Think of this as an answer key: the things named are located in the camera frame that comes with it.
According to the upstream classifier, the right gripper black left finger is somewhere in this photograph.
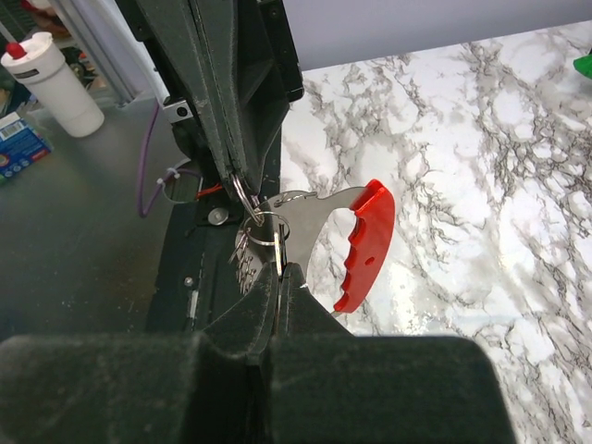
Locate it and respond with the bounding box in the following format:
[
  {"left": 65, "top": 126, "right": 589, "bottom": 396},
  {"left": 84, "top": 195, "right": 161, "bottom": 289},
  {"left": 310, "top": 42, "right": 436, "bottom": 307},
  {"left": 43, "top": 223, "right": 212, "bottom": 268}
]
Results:
[{"left": 0, "top": 261, "right": 281, "bottom": 444}]

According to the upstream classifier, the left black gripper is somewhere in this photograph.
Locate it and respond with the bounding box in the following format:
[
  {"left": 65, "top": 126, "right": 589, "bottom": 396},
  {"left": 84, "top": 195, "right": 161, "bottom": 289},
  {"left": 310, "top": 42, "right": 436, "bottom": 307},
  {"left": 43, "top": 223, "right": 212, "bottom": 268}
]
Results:
[{"left": 117, "top": 1, "right": 303, "bottom": 194}]

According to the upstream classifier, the silver key with black clip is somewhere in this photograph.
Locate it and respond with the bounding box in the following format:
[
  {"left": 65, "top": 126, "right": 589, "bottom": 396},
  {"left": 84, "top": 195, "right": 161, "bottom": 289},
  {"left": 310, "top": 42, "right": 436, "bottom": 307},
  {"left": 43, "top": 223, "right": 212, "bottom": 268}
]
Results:
[{"left": 273, "top": 223, "right": 287, "bottom": 278}]

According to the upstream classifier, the white tumbler red cap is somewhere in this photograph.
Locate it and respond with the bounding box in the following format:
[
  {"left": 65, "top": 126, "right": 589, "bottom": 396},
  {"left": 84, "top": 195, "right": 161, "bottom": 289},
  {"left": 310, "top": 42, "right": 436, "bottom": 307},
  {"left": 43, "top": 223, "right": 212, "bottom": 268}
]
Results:
[{"left": 1, "top": 31, "right": 105, "bottom": 138}]

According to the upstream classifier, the red carabiner keyring with chain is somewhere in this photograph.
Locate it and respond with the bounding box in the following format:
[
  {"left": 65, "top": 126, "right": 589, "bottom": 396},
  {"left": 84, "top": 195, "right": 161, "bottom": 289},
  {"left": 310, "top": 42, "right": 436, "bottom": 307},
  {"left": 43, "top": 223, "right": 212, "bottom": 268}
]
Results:
[{"left": 229, "top": 179, "right": 396, "bottom": 317}]

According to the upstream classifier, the blue white product box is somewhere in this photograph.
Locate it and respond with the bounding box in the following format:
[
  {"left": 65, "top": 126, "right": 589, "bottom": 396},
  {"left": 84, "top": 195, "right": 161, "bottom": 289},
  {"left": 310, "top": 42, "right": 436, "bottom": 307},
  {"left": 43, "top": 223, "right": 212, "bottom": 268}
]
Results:
[{"left": 0, "top": 112, "right": 53, "bottom": 184}]

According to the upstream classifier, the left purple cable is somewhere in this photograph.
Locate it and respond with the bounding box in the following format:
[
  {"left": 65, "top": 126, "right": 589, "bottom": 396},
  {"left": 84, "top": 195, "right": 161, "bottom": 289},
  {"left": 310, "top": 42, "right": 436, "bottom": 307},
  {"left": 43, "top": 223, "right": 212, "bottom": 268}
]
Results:
[{"left": 138, "top": 102, "right": 204, "bottom": 218}]

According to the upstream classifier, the green white snack bag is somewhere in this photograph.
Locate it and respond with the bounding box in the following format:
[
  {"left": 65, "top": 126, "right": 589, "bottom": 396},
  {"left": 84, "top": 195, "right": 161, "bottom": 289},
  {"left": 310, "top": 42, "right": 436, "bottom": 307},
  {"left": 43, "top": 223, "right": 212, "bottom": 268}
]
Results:
[{"left": 573, "top": 51, "right": 592, "bottom": 80}]

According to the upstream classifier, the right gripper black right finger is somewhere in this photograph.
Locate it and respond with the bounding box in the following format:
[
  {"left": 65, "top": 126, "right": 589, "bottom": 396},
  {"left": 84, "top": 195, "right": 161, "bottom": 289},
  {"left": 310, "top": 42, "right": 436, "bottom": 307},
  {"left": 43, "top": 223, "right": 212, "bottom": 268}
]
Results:
[{"left": 272, "top": 265, "right": 516, "bottom": 443}]

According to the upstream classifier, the aluminium extrusion rail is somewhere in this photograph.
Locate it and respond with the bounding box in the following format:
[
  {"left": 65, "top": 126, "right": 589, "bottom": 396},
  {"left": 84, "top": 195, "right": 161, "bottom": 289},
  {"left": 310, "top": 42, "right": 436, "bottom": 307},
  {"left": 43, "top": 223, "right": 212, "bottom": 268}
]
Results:
[{"left": 51, "top": 0, "right": 167, "bottom": 105}]

